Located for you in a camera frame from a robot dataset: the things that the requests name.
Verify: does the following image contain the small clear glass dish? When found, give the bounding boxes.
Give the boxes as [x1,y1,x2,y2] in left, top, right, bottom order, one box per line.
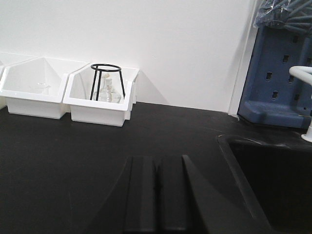
[35,82,50,90]

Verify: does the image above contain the white partial bin far left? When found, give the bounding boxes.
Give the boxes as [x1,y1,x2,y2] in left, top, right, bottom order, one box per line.
[0,51,37,110]

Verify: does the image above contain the white plastic bin left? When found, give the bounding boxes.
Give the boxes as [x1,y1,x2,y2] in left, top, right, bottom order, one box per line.
[0,56,69,120]

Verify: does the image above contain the black lab sink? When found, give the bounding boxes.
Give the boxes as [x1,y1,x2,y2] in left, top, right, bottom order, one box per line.
[217,136,312,234]

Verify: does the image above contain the clear glass alcohol lamp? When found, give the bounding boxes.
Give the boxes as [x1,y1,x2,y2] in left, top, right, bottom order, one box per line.
[94,73,121,103]

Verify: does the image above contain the black wire tripod stand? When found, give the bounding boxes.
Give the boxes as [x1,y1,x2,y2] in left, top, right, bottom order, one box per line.
[89,63,125,103]

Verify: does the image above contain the white plastic bin right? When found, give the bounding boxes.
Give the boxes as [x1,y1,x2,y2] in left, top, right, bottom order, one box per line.
[63,65,139,127]

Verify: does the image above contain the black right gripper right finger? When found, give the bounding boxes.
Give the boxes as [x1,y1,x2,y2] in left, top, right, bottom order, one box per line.
[158,156,205,232]

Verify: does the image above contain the blue pegboard drying rack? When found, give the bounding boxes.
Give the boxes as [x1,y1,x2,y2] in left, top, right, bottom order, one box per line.
[238,0,312,129]

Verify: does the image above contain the white plastic bin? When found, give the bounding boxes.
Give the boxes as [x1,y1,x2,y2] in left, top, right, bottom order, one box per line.
[63,65,139,127]
[0,56,69,120]

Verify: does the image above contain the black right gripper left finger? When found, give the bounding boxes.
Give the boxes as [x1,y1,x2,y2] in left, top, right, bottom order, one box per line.
[123,156,156,232]

